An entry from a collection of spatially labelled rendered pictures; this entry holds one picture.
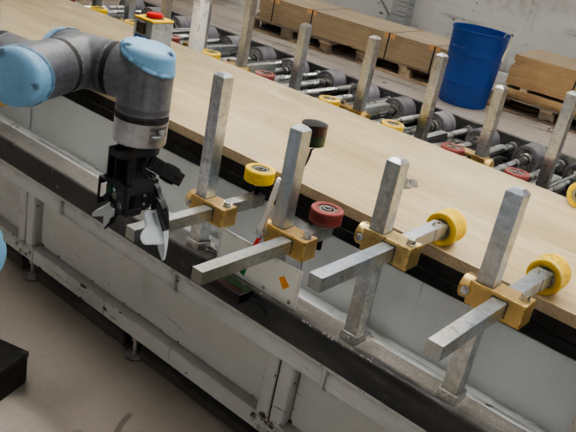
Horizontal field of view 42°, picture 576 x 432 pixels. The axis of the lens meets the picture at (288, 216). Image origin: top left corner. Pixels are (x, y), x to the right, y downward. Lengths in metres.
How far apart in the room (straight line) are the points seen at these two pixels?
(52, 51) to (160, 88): 0.17
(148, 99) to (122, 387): 1.50
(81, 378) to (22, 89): 1.58
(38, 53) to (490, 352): 1.14
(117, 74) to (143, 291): 1.42
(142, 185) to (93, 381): 1.39
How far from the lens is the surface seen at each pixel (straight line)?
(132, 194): 1.28
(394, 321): 1.86
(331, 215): 1.74
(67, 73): 1.21
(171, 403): 2.53
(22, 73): 1.16
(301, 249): 1.67
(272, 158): 2.05
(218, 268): 1.52
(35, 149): 2.45
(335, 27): 8.32
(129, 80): 1.23
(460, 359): 1.54
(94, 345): 2.76
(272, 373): 2.19
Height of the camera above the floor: 1.58
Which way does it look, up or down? 23 degrees down
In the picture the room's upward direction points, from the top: 11 degrees clockwise
